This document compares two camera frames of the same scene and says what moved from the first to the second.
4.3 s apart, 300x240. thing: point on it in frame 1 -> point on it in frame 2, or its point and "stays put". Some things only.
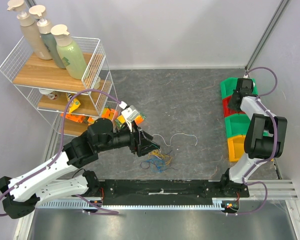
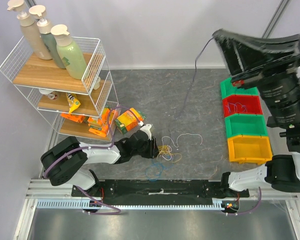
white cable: x=173 y=135 -> x=177 y=146
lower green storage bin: x=237 y=125 stays put
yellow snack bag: x=75 y=103 stays put
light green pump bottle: x=70 y=54 stays put
